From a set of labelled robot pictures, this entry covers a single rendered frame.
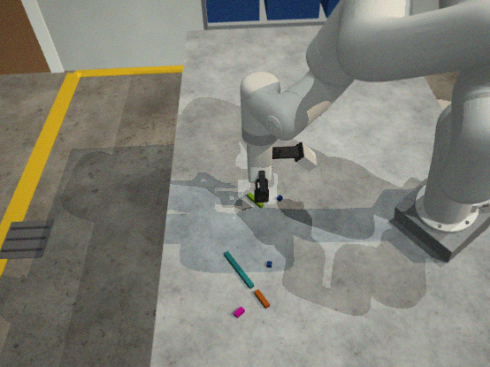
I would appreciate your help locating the lime green rod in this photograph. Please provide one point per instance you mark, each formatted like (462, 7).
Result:
(252, 198)

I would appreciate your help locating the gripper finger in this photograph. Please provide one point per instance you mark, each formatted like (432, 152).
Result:
(261, 193)

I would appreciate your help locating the magenta rod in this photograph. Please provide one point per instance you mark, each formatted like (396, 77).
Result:
(239, 312)

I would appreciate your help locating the turquoise rod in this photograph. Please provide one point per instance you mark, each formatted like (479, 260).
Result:
(239, 270)

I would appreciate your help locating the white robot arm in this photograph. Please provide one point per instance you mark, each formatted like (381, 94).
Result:
(367, 40)

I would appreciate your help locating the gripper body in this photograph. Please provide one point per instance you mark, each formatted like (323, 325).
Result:
(259, 159)

